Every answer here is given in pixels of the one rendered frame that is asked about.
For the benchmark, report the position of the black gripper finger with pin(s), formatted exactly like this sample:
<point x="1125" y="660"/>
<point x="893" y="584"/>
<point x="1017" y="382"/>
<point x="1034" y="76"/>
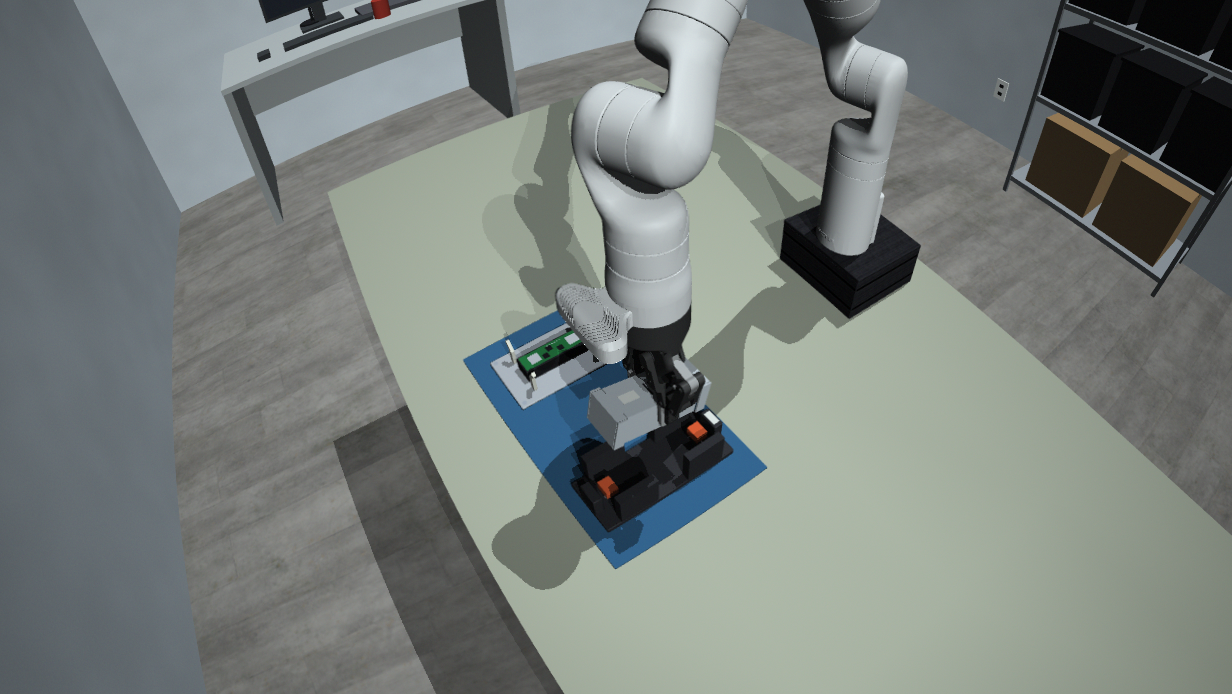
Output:
<point x="631" y="364"/>
<point x="686" y="388"/>

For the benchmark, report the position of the blue flat plate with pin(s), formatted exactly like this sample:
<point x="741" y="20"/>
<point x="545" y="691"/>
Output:
<point x="549" y="419"/>

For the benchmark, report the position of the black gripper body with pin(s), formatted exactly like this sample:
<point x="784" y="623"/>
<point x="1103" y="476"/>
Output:
<point x="663" y="342"/>

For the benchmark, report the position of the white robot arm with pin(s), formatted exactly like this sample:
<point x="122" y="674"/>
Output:
<point x="665" y="140"/>

